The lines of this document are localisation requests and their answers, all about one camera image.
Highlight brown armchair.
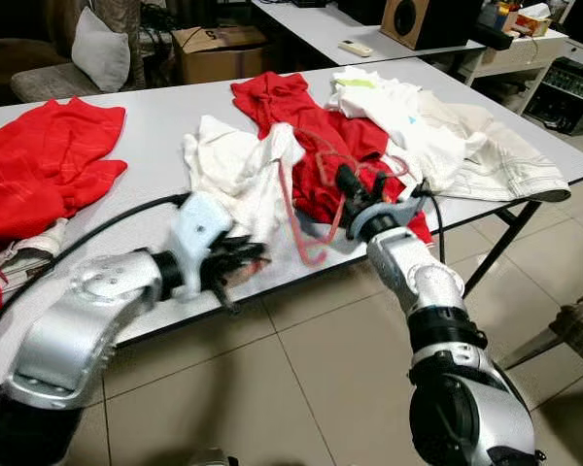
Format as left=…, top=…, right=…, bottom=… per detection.
left=0, top=0, right=147, bottom=105

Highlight orange tissue box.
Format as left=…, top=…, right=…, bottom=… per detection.
left=513, top=3, right=557, bottom=38

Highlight white patterned cloth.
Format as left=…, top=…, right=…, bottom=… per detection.
left=0, top=218, right=71, bottom=294

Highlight red crumpled garment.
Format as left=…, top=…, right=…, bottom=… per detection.
left=230, top=71, right=434, bottom=246

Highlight white shirt with green label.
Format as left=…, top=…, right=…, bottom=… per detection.
left=327, top=66, right=467, bottom=192

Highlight long white desk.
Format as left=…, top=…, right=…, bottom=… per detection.
left=251, top=0, right=489, bottom=69

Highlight white pillow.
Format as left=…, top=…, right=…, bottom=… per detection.
left=71, top=8, right=133, bottom=94

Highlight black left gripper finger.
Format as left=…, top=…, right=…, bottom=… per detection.
left=225, top=270, right=263, bottom=312
left=222, top=236, right=269, bottom=263

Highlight plain white garment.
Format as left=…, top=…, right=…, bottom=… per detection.
left=182, top=115, right=307, bottom=244

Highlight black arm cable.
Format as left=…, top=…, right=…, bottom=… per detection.
left=408, top=183, right=448, bottom=265
left=0, top=191, right=192, bottom=341

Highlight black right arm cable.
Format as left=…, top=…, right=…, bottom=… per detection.
left=408, top=183, right=448, bottom=265

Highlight white remote control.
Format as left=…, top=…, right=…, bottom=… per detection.
left=337, top=40, right=375, bottom=58

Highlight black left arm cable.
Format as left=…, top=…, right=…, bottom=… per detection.
left=0, top=191, right=192, bottom=341

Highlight cream striped shorts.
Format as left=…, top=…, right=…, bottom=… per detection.
left=418, top=92, right=572, bottom=203

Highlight red shirt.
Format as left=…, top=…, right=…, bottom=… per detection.
left=0, top=95, right=129, bottom=329

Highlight small cardboard box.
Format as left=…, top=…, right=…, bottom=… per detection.
left=172, top=25, right=269, bottom=86

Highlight white table with black legs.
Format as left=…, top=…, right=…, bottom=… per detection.
left=0, top=56, right=583, bottom=394

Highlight red plastic hanger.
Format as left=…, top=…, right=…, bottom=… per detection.
left=311, top=146, right=419, bottom=210
left=277, top=124, right=370, bottom=268

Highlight wooden speaker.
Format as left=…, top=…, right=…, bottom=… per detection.
left=380, top=0, right=487, bottom=51

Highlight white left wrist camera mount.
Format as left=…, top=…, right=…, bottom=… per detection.
left=167, top=191, right=236, bottom=292

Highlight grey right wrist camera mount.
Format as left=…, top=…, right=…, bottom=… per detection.
left=355, top=192, right=427, bottom=242

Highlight black audio mixer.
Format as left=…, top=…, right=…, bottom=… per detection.
left=523, top=55, right=583, bottom=135

